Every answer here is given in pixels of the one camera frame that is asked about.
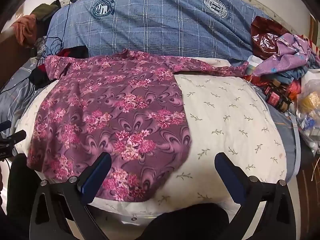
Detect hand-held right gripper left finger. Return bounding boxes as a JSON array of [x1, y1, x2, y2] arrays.
[[29, 152, 112, 240]]

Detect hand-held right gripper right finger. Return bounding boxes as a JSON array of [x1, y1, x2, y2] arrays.
[[214, 152, 297, 240]]

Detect brown wooden furniture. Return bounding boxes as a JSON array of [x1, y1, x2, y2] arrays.
[[0, 30, 33, 87]]

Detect orange cloth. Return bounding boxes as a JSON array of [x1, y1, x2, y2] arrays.
[[11, 14, 38, 47]]

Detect purple floral shirt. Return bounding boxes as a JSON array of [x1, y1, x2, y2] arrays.
[[27, 49, 249, 202]]

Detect black cable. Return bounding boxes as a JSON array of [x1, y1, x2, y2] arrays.
[[31, 0, 75, 59]]

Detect cream leaf-print bed sheet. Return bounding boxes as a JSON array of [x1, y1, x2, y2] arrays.
[[15, 57, 288, 222]]

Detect lilac floral cloth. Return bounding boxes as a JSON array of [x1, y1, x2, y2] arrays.
[[254, 34, 318, 77]]

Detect clear plastic bag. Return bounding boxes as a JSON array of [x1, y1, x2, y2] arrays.
[[296, 79, 320, 155]]

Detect person's black pants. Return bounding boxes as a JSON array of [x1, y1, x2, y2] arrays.
[[0, 154, 229, 240]]

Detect blue plaid quilt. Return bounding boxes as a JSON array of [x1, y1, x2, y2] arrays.
[[46, 0, 273, 60]]

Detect dark red jar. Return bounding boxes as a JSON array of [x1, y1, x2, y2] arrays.
[[278, 97, 292, 111], [265, 91, 281, 105]]

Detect black and red garment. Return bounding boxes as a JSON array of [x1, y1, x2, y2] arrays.
[[29, 45, 89, 87]]

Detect red plastic bag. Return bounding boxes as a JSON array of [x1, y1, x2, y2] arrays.
[[251, 16, 292, 60]]

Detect green cloth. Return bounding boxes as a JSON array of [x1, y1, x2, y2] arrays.
[[31, 0, 62, 22]]

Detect blue patterned cloth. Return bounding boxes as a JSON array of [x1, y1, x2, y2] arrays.
[[280, 55, 320, 85]]

